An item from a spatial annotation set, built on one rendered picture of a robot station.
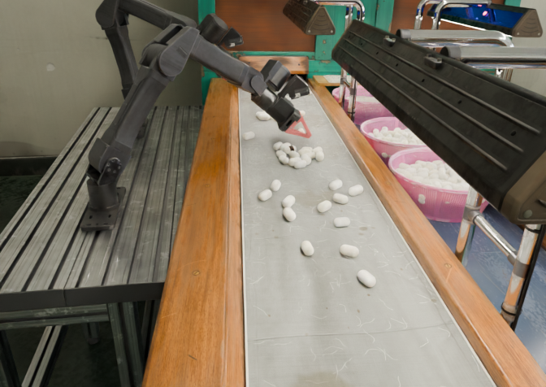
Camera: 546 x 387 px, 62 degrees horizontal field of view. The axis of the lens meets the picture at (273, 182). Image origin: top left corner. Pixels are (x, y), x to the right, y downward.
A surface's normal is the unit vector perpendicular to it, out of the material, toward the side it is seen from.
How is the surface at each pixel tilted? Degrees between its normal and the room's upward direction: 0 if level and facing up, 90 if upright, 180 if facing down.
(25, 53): 90
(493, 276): 0
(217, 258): 0
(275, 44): 90
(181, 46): 90
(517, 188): 58
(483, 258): 0
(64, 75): 90
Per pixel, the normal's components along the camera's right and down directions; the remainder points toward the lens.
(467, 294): 0.02, -0.91
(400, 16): 0.08, 0.42
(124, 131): 0.66, 0.20
